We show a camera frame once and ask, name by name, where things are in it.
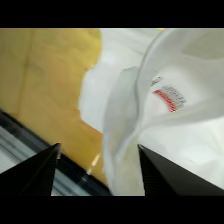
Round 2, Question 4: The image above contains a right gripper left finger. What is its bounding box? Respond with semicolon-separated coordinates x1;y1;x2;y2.
0;142;62;197

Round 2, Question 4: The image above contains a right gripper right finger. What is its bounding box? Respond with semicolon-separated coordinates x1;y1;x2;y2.
137;144;224;197

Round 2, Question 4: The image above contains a silver frame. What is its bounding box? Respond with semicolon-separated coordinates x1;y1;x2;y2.
0;123;88;197

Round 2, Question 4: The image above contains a white garment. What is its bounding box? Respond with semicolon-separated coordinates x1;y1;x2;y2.
77;28;224;197

